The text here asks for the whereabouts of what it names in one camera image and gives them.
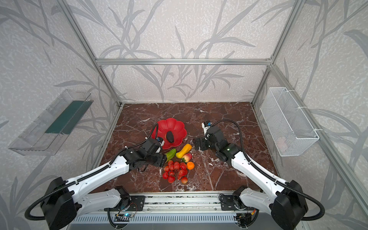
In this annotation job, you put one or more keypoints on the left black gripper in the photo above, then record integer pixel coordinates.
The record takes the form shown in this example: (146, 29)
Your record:
(158, 158)

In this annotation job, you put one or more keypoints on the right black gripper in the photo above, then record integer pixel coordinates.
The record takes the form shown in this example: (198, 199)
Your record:
(201, 143)

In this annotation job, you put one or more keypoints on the green yellow fake mango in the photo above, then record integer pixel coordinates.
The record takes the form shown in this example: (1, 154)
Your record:
(170, 154)

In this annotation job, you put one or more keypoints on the dark fake avocado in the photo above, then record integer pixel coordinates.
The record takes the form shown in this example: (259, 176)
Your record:
(170, 137)

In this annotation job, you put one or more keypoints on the yellow orange fake squash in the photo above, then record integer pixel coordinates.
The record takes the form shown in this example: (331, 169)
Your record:
(186, 149)

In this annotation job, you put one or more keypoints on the red fake grape bunch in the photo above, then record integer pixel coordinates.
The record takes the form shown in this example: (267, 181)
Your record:
(175, 171)

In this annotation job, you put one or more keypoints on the small fake orange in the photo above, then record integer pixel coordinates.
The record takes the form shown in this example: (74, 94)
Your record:
(190, 165)

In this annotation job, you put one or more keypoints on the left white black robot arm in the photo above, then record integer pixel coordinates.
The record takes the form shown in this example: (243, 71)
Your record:
(65, 200)

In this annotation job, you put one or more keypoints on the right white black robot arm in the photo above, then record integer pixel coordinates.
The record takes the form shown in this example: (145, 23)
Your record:
(284, 201)

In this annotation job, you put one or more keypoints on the red flower-shaped fruit bowl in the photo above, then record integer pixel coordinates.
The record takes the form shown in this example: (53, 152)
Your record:
(172, 131)

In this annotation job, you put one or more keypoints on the small green circuit board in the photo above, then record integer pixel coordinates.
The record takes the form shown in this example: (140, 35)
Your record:
(124, 217)

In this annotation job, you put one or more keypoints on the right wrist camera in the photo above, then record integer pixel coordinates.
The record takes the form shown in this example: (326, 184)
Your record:
(206, 125)

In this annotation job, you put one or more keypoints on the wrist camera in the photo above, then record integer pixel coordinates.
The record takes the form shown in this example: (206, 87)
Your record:
(206, 125)
(160, 140)

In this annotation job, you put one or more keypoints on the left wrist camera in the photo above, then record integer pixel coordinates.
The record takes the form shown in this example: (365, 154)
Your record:
(160, 140)

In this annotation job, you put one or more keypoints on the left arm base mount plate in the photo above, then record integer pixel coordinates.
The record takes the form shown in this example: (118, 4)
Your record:
(134, 203)

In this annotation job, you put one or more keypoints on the aluminium front rail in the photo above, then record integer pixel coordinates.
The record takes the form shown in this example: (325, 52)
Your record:
(175, 202)

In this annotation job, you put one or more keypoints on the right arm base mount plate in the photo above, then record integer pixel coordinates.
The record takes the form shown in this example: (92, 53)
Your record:
(227, 203)

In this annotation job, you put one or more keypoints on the white wire mesh basket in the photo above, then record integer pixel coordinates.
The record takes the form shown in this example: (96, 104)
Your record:
(290, 129)

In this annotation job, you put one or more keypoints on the clear plastic wall bin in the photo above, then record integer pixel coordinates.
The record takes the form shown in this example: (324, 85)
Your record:
(46, 135)

